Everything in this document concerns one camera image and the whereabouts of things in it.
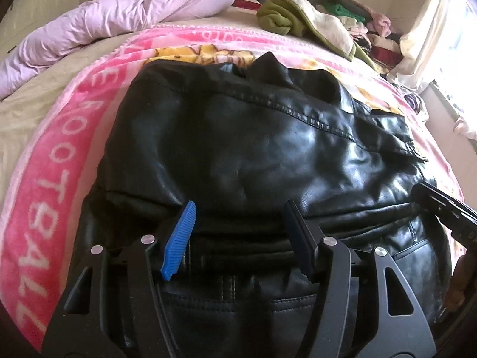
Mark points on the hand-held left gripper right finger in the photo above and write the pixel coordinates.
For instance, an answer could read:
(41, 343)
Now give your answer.
(298, 242)

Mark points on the person's right hand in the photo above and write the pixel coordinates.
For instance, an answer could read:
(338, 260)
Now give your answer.
(456, 287)

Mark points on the black leather jacket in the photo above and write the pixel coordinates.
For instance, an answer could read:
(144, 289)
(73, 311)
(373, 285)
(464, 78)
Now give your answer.
(242, 149)

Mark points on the pile of folded clothes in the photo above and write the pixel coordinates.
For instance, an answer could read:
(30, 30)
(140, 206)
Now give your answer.
(357, 26)

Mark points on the lilac duvet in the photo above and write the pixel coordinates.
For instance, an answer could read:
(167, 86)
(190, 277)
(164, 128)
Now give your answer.
(130, 11)

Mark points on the red pillow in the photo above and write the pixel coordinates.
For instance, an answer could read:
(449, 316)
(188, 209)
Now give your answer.
(246, 3)

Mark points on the pink printed blanket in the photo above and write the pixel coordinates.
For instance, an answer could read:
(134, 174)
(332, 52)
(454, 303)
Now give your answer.
(48, 179)

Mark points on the window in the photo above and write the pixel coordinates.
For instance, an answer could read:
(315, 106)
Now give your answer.
(462, 63)

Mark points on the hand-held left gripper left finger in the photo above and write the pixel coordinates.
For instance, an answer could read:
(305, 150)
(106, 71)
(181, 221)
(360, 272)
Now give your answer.
(179, 238)

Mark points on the basket of clothes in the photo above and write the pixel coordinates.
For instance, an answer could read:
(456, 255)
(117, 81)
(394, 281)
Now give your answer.
(413, 100)

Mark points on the cream curtain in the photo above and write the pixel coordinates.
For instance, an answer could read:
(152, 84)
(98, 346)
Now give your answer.
(421, 44)

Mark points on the green cream fleece blanket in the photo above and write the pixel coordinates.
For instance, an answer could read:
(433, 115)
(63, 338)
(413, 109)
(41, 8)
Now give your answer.
(320, 22)

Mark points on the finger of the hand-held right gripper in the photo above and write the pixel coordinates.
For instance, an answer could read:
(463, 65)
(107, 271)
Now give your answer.
(443, 207)

